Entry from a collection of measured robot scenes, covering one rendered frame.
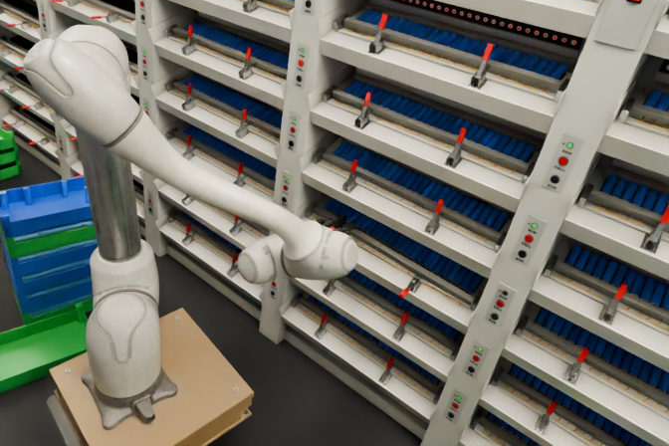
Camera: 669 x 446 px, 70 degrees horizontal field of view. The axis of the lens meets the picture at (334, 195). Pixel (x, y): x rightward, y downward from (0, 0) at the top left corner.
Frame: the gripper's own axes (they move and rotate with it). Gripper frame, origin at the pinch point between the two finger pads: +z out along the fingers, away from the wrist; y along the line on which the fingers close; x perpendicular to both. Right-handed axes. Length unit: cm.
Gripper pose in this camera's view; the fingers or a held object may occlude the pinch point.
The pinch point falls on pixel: (343, 225)
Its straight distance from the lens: 144.7
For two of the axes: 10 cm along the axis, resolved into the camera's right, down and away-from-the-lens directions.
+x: 2.4, -8.9, -3.8
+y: 7.9, 4.1, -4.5
